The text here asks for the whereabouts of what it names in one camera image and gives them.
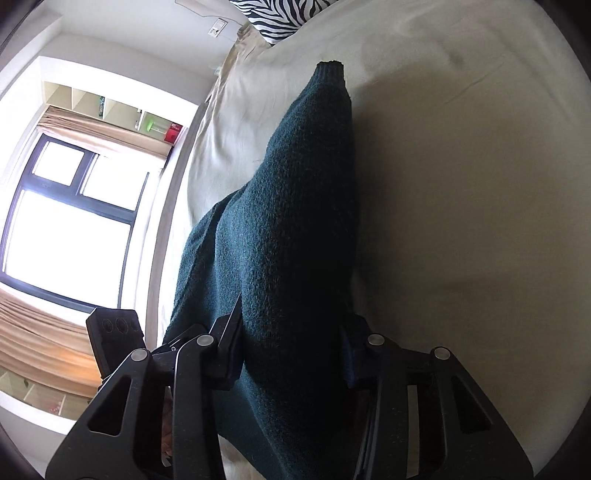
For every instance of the red box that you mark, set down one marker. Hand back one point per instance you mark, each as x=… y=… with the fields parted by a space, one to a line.
x=172 y=134

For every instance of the beige curtain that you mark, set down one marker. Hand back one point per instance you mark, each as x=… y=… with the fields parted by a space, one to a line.
x=41 y=341

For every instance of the bed with cream sheet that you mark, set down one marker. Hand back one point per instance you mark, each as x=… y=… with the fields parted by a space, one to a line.
x=461 y=184

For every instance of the white wall socket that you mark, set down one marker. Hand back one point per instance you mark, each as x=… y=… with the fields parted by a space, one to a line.
x=218 y=26

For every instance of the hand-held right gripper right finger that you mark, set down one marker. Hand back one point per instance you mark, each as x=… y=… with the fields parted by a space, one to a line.
x=355 y=364

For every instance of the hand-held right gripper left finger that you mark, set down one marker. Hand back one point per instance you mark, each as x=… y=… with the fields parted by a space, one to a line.
x=226 y=353

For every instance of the zebra print pillow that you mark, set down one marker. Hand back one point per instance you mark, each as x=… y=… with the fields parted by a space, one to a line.
x=281 y=18

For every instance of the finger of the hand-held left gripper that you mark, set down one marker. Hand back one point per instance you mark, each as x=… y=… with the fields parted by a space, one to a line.
x=178 y=339

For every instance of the low cream shelf unit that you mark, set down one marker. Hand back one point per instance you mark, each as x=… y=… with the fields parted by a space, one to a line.
x=37 y=397

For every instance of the cream wall shelf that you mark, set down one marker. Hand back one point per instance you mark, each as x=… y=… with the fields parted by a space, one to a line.
x=83 y=101

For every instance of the green container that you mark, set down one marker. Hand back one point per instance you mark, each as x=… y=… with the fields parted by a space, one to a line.
x=150 y=125

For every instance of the dark teal knit sweater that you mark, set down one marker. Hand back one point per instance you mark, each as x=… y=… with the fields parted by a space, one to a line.
x=286 y=230

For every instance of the black framed window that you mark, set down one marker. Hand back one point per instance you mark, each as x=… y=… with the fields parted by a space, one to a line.
x=64 y=230

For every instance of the beige headboard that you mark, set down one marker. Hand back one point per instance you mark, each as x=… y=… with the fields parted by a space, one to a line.
x=191 y=2

